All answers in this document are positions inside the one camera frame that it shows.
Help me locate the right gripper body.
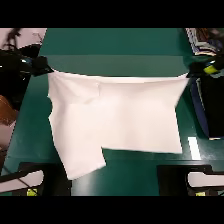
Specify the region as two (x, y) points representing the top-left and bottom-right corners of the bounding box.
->
(186, 61), (206, 79)

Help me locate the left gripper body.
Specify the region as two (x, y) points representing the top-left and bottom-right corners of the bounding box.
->
(31, 55), (55, 78)

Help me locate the white T-shirt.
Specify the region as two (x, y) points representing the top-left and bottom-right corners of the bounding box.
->
(47, 70), (191, 181)

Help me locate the heap of clothes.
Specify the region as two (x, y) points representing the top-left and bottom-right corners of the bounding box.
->
(185, 28), (224, 57)

